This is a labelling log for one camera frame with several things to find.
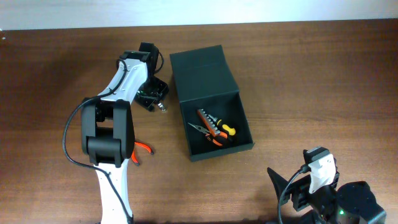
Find silver combination wrench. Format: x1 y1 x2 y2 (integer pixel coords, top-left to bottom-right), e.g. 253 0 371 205
157 101 167 112

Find dark green box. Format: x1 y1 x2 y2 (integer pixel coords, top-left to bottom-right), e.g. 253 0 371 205
170 45 254 162

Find orange socket bit rail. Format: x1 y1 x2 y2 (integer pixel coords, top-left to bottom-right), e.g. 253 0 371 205
197 109 221 136

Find small red cutting pliers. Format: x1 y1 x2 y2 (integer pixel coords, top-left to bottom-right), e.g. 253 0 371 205
130 141 155 167

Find yellow black stubby screwdriver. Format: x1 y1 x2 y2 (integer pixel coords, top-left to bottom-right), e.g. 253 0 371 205
210 115 236 136

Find orange black long-nose pliers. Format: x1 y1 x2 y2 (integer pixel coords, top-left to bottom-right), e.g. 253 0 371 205
188 123 233 147

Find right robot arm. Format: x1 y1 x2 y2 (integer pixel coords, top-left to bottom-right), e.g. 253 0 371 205
267 146 387 224

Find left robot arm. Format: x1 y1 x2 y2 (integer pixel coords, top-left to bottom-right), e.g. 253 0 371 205
81 42 169 223

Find right black cable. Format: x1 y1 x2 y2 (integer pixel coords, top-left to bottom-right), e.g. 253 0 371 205
277 164 312 224

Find black cable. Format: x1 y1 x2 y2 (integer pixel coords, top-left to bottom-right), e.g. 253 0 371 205
62 49 165 224
277 164 312 224

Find left black cable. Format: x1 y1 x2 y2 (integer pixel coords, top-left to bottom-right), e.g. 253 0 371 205
62 49 165 224

